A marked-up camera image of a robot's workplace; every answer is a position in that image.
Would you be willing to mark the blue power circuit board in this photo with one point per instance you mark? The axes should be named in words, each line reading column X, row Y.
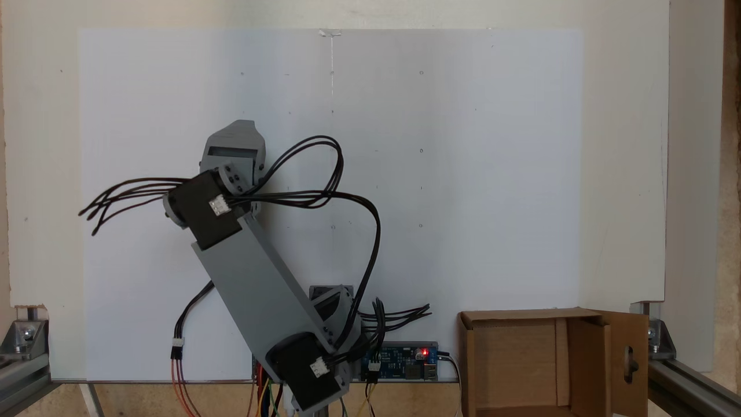
column 405, row 365

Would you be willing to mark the metal corner bracket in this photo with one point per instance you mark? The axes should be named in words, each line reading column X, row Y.
column 26, row 336
column 660, row 339

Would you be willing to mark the white paper sheet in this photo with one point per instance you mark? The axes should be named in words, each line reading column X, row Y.
column 492, row 174
column 145, row 260

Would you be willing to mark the clear tape strip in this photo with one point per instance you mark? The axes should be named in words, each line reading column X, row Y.
column 330, row 33

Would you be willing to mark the aluminium frame post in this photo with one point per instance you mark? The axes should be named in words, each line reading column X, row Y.
column 689, row 388
column 23, row 376

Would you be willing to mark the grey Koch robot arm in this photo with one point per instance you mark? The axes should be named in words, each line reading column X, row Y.
column 260, row 289

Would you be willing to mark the open cardboard box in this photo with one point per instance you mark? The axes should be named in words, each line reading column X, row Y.
column 515, row 359

